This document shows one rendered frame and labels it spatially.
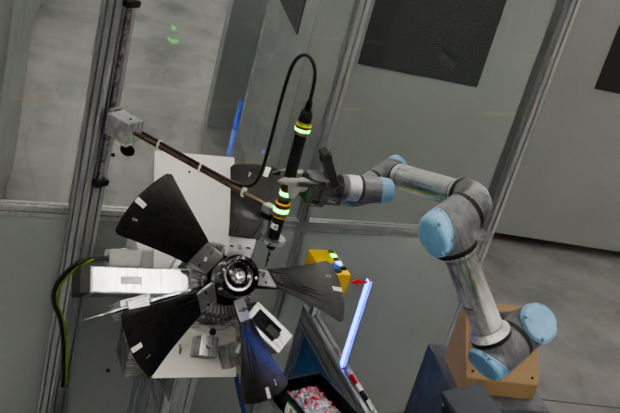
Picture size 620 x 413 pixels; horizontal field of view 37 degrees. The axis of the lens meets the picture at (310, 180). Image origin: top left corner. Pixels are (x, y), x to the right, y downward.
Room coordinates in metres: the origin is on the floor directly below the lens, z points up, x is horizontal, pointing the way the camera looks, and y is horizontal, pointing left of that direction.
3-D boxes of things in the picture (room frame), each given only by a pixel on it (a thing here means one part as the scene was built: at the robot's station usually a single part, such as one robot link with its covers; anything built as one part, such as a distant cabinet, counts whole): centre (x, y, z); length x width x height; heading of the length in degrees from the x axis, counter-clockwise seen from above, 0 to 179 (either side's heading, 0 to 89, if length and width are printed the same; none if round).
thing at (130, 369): (2.52, 0.41, 0.73); 0.15 x 0.09 x 0.22; 26
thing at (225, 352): (2.31, 0.09, 0.91); 0.12 x 0.08 x 0.12; 26
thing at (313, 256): (2.74, -0.14, 1.02); 0.16 x 0.10 x 0.11; 26
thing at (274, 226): (2.32, 0.06, 1.51); 0.04 x 0.04 x 0.46
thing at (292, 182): (2.30, 0.04, 1.49); 0.09 x 0.03 x 0.06; 126
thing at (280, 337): (2.37, 0.03, 0.98); 0.20 x 0.16 x 0.20; 26
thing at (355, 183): (2.41, -0.11, 1.49); 0.08 x 0.05 x 0.08; 26
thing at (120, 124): (2.62, 0.61, 1.40); 0.10 x 0.07 x 0.08; 61
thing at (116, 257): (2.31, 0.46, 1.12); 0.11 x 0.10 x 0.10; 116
